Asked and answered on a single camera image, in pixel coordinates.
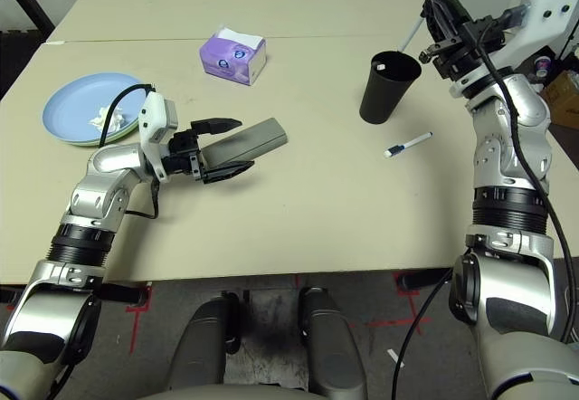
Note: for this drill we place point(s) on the grey glasses case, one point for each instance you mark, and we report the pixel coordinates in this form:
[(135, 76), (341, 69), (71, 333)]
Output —
[(253, 137)]

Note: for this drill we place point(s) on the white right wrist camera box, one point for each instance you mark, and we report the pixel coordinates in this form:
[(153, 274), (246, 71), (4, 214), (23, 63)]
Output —
[(543, 15)]

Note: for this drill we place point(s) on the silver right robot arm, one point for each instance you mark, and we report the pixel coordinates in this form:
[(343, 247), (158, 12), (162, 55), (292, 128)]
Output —
[(506, 169)]

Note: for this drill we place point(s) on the black cup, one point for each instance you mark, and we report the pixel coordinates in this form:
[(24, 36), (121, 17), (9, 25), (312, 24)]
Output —
[(384, 97)]

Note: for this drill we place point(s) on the white pen with black band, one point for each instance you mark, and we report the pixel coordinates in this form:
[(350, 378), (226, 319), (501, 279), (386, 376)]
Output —
[(410, 34)]

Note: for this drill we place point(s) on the black foam mats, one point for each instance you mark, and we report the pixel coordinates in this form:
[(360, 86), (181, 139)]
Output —
[(18, 60)]

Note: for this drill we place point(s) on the grey robot torso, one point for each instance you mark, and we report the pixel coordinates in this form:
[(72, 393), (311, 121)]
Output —
[(249, 393)]

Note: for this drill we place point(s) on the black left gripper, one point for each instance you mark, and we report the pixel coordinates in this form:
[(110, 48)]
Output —
[(183, 155)]

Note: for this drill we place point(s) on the white tape strip on table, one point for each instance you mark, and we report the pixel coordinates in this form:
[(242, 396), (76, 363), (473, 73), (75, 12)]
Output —
[(56, 42)]

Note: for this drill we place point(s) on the white tissue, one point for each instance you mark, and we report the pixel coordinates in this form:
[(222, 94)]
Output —
[(115, 117)]

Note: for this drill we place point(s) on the blue plate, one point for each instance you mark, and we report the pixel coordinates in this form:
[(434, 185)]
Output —
[(72, 101)]

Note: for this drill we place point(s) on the grey robot right leg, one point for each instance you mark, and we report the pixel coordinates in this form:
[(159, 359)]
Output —
[(330, 345)]

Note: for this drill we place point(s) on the grey robot left leg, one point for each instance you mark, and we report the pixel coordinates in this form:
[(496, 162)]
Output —
[(203, 345)]

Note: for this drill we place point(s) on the black table foot bar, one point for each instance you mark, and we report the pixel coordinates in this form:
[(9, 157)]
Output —
[(122, 293), (425, 279)]

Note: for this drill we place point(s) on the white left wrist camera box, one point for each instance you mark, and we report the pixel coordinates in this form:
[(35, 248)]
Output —
[(154, 124)]

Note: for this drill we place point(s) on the purple and white paper cup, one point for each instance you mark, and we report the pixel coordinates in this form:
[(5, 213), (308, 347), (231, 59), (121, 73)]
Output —
[(544, 66)]

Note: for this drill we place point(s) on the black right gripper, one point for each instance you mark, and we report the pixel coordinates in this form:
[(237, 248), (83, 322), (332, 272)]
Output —
[(466, 51)]

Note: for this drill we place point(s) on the brown cardboard box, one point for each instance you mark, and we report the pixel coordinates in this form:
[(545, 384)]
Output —
[(563, 97)]

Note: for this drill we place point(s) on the white pen with blue band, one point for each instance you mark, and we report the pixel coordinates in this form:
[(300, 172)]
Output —
[(411, 143)]

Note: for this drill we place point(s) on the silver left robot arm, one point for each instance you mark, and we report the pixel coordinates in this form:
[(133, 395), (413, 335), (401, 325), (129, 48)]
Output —
[(104, 183)]

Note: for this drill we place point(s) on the grey robot leg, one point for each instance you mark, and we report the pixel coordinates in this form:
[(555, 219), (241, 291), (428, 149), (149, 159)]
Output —
[(330, 345), (203, 345)]

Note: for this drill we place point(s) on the white tape strip on floor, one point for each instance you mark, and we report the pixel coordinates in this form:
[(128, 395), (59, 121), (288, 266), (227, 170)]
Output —
[(395, 358)]

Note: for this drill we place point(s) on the purple tissue pack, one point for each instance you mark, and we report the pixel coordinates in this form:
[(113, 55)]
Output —
[(226, 56)]

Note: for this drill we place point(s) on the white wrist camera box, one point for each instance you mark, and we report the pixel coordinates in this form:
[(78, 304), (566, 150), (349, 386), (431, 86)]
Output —
[(154, 124), (543, 15)]

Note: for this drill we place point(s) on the green plate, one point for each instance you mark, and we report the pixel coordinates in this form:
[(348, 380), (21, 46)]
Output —
[(129, 130)]

